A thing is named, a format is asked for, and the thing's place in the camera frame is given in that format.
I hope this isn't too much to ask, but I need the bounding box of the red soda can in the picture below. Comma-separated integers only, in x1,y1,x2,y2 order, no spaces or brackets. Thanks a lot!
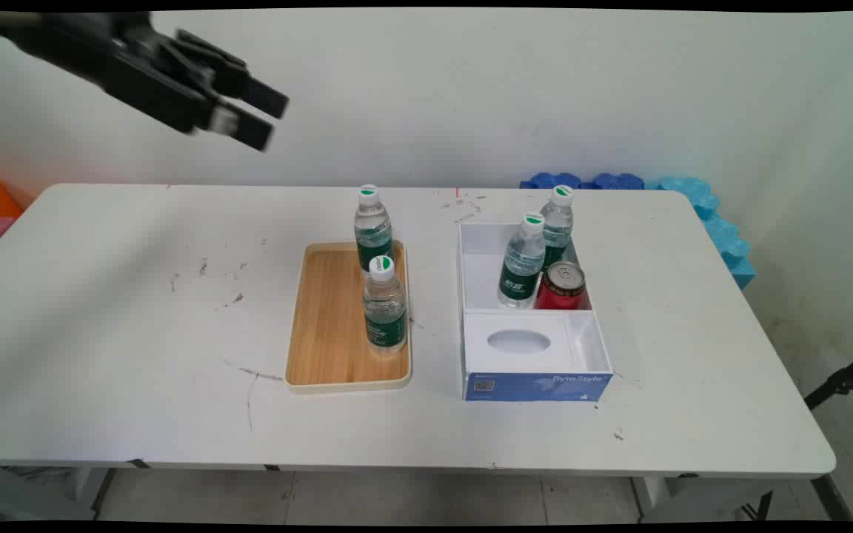
535,261,588,311

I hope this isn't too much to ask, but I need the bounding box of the wooden serving tray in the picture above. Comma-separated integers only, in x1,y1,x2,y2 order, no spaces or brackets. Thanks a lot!
284,241,413,393

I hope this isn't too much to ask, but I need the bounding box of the white table leg frame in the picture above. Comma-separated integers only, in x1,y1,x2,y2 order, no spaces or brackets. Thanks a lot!
0,466,152,522

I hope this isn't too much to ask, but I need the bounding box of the dark blue foam mat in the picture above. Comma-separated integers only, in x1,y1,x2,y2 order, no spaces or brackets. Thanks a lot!
519,172,584,190
591,173,646,191

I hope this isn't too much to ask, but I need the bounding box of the light blue foam mat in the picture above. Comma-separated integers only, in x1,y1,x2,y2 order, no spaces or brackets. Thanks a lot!
644,175,757,290

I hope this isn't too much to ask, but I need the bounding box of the green label water bottle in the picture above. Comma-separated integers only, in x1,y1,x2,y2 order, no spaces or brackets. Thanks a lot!
498,212,548,309
363,255,409,357
354,185,395,276
541,185,575,269

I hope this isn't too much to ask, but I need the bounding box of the black tripod stand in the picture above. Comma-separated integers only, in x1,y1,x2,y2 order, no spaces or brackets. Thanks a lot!
803,344,853,522

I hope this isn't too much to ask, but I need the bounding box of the white box with blue side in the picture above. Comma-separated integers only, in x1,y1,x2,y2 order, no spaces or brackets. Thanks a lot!
458,221,614,403

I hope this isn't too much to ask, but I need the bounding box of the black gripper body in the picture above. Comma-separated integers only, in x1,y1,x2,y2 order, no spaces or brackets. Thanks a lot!
19,12,214,135

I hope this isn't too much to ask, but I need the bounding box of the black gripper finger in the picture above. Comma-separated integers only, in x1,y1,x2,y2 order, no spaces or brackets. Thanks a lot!
166,30,291,120
192,98,276,153

